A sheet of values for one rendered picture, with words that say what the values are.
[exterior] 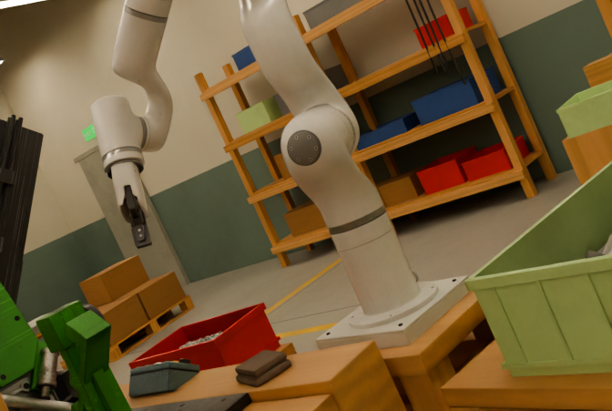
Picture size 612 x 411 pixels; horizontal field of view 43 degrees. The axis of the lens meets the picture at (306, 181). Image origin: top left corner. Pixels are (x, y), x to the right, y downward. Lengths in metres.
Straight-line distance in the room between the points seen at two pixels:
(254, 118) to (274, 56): 6.34
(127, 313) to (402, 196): 2.89
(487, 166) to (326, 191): 5.12
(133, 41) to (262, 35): 0.28
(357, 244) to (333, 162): 0.17
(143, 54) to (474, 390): 0.90
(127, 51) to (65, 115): 9.63
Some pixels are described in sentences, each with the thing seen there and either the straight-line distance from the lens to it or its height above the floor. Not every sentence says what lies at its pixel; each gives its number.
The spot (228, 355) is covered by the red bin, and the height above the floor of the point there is 0.87.
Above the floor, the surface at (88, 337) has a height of 1.11.
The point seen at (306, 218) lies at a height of 0.41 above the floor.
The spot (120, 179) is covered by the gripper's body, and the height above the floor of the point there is 1.34.
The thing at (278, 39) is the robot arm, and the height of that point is 1.45.
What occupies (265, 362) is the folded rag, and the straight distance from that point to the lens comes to 1.43.
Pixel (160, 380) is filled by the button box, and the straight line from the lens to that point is 1.70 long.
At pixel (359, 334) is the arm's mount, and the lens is 1.50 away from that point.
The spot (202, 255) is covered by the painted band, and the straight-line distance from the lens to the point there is 10.04.
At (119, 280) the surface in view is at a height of 0.60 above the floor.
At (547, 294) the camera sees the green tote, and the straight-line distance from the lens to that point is 1.19.
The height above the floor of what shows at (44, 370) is 1.06.
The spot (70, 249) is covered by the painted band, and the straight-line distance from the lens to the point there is 12.08.
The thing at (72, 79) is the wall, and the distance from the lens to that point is 10.87.
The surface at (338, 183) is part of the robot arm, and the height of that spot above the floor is 1.16.
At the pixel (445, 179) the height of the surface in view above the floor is 0.34.
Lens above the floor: 1.29
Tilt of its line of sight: 4 degrees down
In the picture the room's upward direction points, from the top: 25 degrees counter-clockwise
